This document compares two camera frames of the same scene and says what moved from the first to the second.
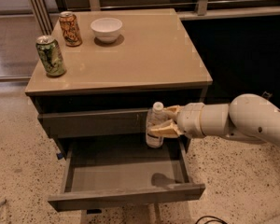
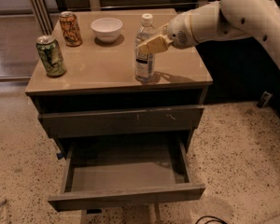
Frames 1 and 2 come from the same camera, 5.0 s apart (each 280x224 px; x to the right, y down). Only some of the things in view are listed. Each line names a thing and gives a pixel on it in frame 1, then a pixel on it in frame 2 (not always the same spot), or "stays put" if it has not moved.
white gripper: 190,119 → 178,31
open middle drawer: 109,171 stays put
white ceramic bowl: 106,29 stays put
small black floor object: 267,95 stays put
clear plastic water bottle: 154,117 → 144,62
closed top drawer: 95,123 stays put
